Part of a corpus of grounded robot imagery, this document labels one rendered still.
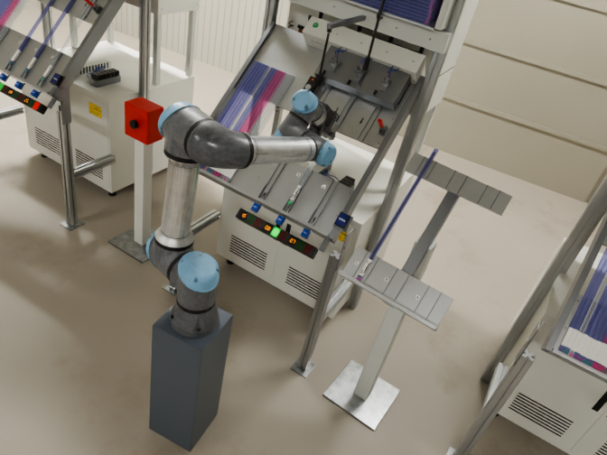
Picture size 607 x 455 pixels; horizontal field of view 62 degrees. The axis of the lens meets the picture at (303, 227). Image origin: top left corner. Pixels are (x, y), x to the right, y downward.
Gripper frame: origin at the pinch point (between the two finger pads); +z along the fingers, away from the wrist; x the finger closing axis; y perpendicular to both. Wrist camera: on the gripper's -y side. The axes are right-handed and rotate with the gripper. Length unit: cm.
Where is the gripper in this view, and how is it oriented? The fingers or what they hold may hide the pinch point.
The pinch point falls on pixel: (328, 138)
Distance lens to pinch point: 192.6
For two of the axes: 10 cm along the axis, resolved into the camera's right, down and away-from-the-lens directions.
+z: 3.0, 1.2, 9.5
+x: -8.4, -4.3, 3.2
